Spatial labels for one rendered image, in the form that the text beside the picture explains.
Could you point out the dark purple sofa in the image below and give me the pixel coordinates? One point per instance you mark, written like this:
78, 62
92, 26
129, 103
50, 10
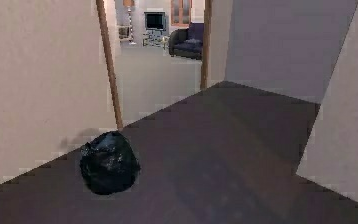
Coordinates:
188, 43

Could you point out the glass television stand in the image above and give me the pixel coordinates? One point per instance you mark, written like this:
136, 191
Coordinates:
154, 37

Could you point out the black garbage bag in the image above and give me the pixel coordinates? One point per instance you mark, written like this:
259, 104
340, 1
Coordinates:
108, 165

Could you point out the black television set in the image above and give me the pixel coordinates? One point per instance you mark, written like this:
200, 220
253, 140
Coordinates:
154, 20

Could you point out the wooden framed window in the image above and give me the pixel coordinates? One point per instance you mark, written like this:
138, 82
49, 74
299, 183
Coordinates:
181, 11

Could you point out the striped floor lamp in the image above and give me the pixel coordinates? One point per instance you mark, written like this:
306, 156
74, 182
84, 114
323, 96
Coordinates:
130, 20

